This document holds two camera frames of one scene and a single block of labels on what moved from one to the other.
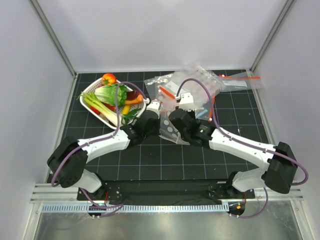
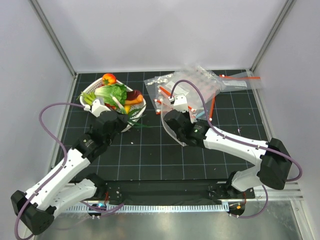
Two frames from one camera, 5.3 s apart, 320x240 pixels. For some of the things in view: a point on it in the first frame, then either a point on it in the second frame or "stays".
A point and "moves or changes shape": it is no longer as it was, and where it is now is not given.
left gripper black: [156, 131] -> [122, 119]
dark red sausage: [132, 95] stays
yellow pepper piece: [126, 109] stays
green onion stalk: [90, 98] -> [130, 116]
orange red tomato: [108, 79] stays
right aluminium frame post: [272, 34] stays
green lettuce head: [108, 93] stays
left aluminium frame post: [55, 39] stays
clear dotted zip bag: [167, 130] moves or changes shape
